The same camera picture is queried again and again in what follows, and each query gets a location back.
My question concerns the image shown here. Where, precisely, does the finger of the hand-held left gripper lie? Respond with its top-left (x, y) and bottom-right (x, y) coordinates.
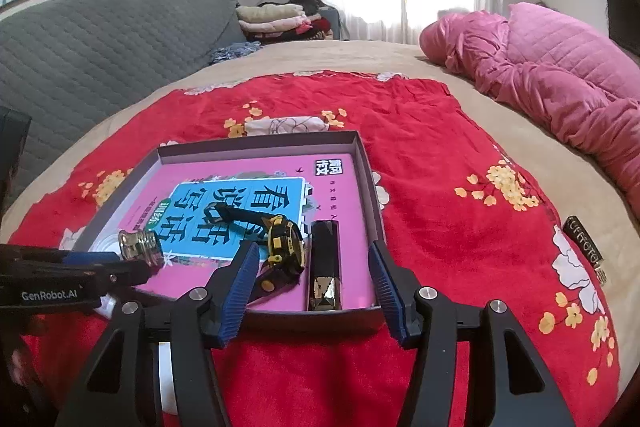
top-left (75, 259), bottom-right (153, 294)
top-left (0, 244), bottom-right (125, 269)

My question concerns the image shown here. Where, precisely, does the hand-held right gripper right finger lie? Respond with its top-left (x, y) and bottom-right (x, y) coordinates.
top-left (368, 242), bottom-right (576, 427)

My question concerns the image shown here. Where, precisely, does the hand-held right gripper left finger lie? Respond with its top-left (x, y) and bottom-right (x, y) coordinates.
top-left (54, 241), bottom-right (261, 427)

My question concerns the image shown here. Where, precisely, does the white ribbed jar lid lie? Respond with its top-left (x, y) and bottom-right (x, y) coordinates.
top-left (91, 234), bottom-right (122, 254)

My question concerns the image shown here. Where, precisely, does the gold rimmed glass jar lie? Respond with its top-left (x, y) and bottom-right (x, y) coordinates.
top-left (118, 229), bottom-right (165, 272)

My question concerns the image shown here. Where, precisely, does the yellow black wristwatch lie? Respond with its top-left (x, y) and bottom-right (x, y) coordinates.
top-left (202, 202), bottom-right (307, 303)

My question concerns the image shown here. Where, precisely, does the black gold lipstick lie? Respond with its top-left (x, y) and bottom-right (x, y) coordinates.
top-left (306, 219), bottom-right (345, 312)

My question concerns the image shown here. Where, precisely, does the white earbuds case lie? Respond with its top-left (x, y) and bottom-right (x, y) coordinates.
top-left (159, 341), bottom-right (178, 414)

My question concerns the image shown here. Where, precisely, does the grey cardboard box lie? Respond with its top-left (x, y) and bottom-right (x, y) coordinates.
top-left (70, 130), bottom-right (387, 335)

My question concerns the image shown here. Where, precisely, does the person's left forearm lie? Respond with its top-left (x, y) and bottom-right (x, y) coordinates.
top-left (0, 313), bottom-right (56, 427)

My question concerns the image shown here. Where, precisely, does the pink blue book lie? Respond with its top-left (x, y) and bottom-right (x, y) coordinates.
top-left (117, 152), bottom-right (376, 313)

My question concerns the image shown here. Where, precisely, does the dark box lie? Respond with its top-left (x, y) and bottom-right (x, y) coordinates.
top-left (0, 107), bottom-right (32, 208)

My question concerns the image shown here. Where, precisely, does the red floral blanket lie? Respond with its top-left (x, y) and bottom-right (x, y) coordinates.
top-left (7, 74), bottom-right (621, 427)

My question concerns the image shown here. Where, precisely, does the black blanket label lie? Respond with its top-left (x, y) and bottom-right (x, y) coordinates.
top-left (564, 215), bottom-right (610, 285)

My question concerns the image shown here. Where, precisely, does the grey quilted headboard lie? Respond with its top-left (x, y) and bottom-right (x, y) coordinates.
top-left (0, 0), bottom-right (248, 188)

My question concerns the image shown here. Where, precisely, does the blue patterned cloth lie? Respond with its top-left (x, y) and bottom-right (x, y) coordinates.
top-left (209, 43), bottom-right (263, 65)

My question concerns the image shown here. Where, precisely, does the beige bed sheet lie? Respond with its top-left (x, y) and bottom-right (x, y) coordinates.
top-left (0, 39), bottom-right (640, 408)

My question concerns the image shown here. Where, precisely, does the pink quilt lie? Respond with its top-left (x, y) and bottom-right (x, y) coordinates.
top-left (419, 2), bottom-right (640, 208)

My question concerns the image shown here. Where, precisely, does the stack of folded clothes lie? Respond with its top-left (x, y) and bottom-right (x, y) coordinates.
top-left (235, 0), bottom-right (343, 42)

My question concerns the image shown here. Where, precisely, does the black television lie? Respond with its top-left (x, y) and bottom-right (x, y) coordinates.
top-left (606, 0), bottom-right (637, 52)

